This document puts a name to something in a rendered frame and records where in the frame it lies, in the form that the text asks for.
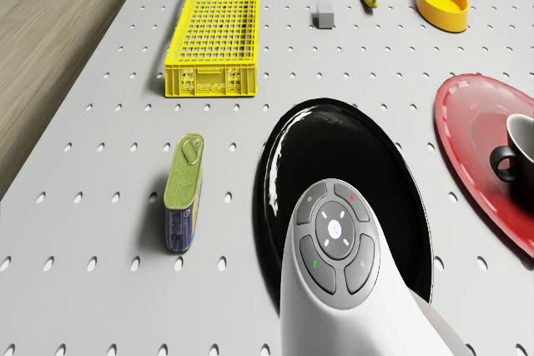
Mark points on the yellow bowl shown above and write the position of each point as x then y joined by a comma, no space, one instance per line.
442,16

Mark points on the yellow basket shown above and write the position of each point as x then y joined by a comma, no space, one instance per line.
208,83

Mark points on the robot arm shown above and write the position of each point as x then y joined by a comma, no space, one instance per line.
334,322

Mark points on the red plate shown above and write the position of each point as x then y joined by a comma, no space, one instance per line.
467,122

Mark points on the flat-sided can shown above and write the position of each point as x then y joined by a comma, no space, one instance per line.
183,181

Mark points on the grey cube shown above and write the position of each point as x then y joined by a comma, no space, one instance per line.
324,16

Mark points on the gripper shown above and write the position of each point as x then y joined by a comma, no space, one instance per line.
448,331

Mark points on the black plate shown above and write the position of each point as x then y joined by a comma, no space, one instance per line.
334,143

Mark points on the black mug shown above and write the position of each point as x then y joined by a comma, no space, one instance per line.
521,139

